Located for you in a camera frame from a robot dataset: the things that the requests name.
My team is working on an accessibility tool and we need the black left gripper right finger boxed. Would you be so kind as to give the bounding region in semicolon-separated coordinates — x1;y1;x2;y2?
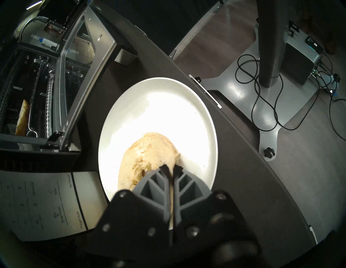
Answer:
172;165;255;244

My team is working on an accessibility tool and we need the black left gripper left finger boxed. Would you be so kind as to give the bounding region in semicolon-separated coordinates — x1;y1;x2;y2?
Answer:
89;165;174;255

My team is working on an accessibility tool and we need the dark crusted bagel half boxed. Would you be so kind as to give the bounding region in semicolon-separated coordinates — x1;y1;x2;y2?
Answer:
118;132;181;230

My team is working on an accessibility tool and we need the round white plate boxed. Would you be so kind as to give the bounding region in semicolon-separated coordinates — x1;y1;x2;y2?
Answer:
98;78;218;230

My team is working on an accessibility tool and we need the pale crusted bagel half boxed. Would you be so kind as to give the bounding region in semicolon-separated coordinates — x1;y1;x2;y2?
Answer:
15;99;30;136

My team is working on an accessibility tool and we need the glass toaster oven door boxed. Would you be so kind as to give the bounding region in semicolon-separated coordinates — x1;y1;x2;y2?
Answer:
41;5;118;152

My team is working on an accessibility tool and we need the black microwave oven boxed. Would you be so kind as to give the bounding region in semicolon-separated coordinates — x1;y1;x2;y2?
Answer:
0;170;108;242

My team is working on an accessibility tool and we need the grey computer box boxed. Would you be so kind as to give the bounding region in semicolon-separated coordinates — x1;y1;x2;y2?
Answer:
281;20;325;86

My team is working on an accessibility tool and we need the white bottle blue cap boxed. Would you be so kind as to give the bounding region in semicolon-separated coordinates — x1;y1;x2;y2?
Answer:
31;34;59;48

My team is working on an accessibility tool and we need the chrome gooseneck faucet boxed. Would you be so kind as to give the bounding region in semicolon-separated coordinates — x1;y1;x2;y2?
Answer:
20;16;49;36

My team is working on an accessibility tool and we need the black base cable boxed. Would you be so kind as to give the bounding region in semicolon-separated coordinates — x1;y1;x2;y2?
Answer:
235;54;321;132

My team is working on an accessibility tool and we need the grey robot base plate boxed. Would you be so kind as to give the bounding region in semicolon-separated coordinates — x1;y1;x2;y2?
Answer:
201;27;338;162

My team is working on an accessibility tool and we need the wire oven rack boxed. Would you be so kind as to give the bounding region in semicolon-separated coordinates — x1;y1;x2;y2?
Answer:
27;57;56;138

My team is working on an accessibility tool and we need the black floor cable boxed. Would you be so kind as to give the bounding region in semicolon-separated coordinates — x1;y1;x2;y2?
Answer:
311;54;346;142

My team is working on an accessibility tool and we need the dark robot pedestal column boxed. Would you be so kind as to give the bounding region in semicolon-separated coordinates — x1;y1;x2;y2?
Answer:
255;0;289;89

